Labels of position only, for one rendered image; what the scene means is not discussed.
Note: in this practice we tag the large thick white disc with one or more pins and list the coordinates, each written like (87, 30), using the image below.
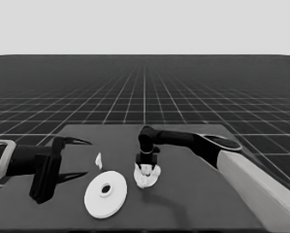
(94, 202)

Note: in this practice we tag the white round carrier with pins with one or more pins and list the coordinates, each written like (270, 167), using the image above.
(152, 182)

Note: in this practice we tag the small white T-shaped piece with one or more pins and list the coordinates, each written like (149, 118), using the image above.
(99, 160)

